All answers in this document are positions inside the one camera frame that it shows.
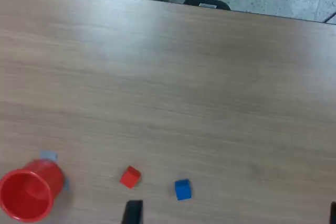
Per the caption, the red plastic cup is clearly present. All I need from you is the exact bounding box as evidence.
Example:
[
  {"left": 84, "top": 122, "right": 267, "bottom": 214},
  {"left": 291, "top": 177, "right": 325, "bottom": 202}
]
[{"left": 0, "top": 158, "right": 66, "bottom": 223}]

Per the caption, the black power cable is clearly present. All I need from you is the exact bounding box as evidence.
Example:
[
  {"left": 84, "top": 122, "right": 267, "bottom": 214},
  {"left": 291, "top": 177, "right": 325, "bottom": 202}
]
[{"left": 322, "top": 10, "right": 336, "bottom": 24}]

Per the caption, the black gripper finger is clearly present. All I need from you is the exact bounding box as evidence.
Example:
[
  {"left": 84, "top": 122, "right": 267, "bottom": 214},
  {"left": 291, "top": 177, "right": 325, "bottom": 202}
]
[
  {"left": 329, "top": 201, "right": 336, "bottom": 224},
  {"left": 121, "top": 199, "right": 144, "bottom": 224}
]

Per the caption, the blue cube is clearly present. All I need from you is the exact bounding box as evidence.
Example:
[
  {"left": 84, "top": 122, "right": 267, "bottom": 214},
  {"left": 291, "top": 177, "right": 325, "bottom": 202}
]
[{"left": 174, "top": 178, "right": 192, "bottom": 201}]

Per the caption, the red cube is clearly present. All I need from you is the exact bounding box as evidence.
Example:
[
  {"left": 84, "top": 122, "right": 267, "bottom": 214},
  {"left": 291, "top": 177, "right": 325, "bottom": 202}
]
[{"left": 119, "top": 165, "right": 142, "bottom": 189}]

